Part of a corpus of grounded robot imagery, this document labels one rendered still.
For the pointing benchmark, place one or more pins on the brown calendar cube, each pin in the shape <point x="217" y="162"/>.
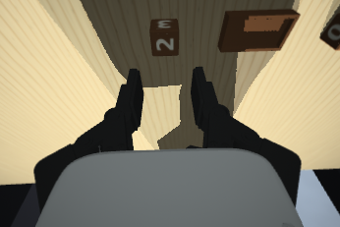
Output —
<point x="164" y="37"/>
<point x="331" y="35"/>

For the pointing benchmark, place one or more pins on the brown shallow tray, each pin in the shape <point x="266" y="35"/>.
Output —
<point x="256" y="30"/>

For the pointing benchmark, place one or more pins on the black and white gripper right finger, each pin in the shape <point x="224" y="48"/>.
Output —
<point x="224" y="131"/>

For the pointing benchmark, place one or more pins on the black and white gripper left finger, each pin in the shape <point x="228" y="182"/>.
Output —
<point x="114" y="133"/>

